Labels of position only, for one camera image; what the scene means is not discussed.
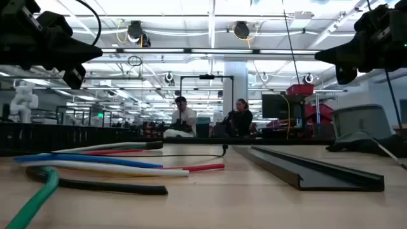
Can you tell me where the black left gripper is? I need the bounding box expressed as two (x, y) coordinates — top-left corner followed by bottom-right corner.
(0, 0), (103, 90)

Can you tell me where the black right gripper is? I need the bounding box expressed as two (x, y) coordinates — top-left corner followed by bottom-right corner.
(314, 4), (407, 85)

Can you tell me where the black slotted cable duct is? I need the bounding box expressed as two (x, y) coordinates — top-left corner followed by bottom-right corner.
(0, 121), (142, 157)

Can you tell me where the black duct cover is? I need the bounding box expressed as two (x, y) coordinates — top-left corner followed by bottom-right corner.
(233, 145), (385, 192)

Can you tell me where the white wire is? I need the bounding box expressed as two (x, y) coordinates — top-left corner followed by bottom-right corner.
(20, 142), (190, 177)

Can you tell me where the green wire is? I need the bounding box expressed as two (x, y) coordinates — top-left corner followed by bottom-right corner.
(5, 145), (148, 229)

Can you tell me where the small red bin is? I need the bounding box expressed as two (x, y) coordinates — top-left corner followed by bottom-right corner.
(286, 83), (315, 97)

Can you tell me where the large red bin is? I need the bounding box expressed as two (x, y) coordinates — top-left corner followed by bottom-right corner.
(304, 103), (335, 125)

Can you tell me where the grey office chair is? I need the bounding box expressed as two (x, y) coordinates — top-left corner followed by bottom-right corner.
(330, 104), (394, 141)

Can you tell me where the large black ceiling reel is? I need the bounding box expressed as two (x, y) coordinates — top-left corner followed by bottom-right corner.
(233, 20), (251, 41)
(127, 20), (152, 48)

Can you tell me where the black monitor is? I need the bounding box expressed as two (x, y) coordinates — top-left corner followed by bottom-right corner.
(261, 94), (303, 120)

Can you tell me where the black grey work glove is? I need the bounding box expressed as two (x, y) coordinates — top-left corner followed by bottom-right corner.
(326, 128), (407, 159)

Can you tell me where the person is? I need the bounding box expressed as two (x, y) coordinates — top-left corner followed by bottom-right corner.
(221, 98), (254, 138)
(170, 96), (197, 136)

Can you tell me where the long ceiling light bar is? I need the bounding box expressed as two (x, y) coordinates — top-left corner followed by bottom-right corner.
(101, 47), (321, 55)

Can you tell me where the white cloth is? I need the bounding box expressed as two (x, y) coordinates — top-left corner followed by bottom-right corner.
(163, 128), (191, 139)

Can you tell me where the teal bin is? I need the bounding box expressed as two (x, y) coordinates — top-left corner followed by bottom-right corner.
(195, 116), (211, 138)

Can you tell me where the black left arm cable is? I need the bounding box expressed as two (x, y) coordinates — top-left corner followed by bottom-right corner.
(74, 0), (102, 46)

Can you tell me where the thin black hanging cable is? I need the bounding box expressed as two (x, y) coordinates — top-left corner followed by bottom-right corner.
(282, 0), (300, 85)

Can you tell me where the yellow hanging cable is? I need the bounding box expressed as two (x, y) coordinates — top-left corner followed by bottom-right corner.
(279, 94), (292, 140)

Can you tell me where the black aluminium table frame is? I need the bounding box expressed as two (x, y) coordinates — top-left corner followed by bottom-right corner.
(136, 136), (337, 146)

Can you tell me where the black gantry frame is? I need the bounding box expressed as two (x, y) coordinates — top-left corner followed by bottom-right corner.
(179, 74), (235, 119)

